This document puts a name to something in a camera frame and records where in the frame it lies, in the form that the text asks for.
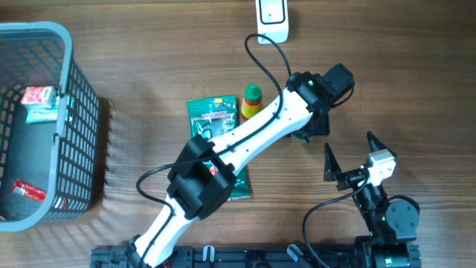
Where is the red yellow sauce bottle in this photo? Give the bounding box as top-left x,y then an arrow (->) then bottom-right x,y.
240,83 -> 263,121

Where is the pale green wipes packet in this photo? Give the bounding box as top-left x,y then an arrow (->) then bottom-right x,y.
25,96 -> 61,124

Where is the green glove packet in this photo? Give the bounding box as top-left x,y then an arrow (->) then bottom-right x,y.
187,95 -> 251,200

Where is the grey plastic basket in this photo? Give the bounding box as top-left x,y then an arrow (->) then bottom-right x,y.
1,22 -> 101,233

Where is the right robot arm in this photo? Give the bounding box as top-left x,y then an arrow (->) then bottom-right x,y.
324,132 -> 422,268

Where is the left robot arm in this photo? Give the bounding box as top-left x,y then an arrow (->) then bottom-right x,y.
126,64 -> 355,267

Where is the white barcode scanner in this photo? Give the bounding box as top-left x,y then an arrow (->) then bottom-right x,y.
255,0 -> 289,43

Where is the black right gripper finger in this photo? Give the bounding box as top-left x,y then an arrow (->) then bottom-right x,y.
324,143 -> 342,182
367,131 -> 396,156

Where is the black camera cable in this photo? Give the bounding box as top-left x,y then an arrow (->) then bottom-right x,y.
135,33 -> 293,209
301,169 -> 371,268

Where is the black left camera cable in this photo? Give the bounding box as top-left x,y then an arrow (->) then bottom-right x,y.
135,33 -> 293,209

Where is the black right camera cable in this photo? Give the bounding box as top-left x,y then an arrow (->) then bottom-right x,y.
301,169 -> 371,268

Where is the green lid jar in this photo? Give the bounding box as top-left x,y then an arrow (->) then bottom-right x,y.
292,131 -> 312,143

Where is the red sauce sachet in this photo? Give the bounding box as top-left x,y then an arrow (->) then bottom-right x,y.
12,179 -> 47,202

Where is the red white small box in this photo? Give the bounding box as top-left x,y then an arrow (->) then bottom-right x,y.
21,86 -> 57,109

